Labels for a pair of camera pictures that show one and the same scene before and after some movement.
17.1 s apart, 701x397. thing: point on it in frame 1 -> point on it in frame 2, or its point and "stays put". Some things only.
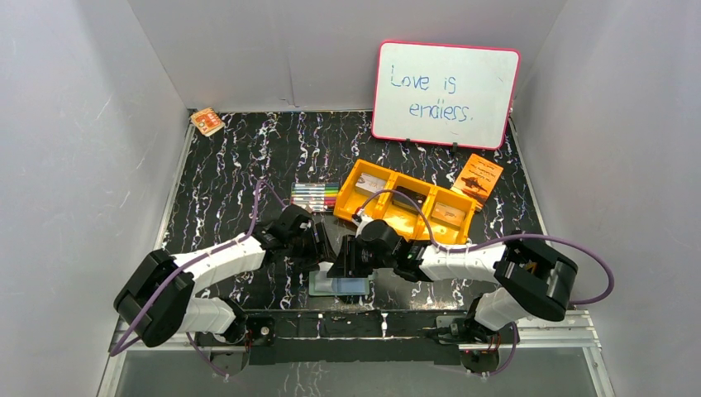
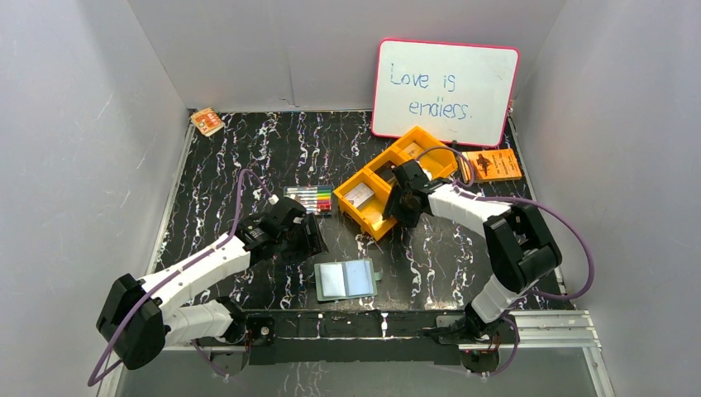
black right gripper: x=346 y=265 -> x=392 y=208
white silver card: x=369 y=184 -> x=359 y=194
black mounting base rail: x=346 y=337 stays put
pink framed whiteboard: x=442 y=94 stays put
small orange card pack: x=207 y=121 stays put
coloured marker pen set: x=316 y=197 stays put
